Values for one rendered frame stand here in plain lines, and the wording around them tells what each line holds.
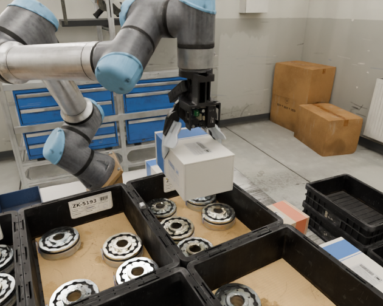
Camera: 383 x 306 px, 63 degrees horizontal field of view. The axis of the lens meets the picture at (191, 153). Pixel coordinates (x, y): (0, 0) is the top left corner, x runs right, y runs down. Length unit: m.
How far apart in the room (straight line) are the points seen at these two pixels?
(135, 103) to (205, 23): 2.17
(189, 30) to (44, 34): 0.44
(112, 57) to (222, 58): 3.42
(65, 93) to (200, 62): 0.56
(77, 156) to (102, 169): 0.10
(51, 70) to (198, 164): 0.35
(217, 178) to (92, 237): 0.44
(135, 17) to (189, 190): 0.36
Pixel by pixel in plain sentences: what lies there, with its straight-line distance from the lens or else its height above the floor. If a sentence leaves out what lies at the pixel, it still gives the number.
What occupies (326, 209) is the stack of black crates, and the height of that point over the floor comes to 0.53.
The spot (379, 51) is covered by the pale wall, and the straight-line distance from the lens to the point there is 3.89.
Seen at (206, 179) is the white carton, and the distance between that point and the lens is 0.68.
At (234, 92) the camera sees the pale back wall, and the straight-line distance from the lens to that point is 4.14.
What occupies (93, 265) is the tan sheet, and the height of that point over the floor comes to 0.83.
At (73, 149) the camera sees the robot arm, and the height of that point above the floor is 0.98.
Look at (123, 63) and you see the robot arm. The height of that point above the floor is 1.34.
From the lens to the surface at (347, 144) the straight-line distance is 3.69.
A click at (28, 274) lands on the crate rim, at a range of 0.76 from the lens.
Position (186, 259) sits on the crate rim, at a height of 0.93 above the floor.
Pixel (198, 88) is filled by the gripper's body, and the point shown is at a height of 1.28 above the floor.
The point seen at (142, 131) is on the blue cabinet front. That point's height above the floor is 0.42.
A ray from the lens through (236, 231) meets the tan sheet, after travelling 0.96.
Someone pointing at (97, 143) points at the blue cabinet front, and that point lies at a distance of 2.81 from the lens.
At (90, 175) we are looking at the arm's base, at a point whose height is 0.88.
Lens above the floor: 1.43
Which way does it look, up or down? 25 degrees down
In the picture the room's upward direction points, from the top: straight up
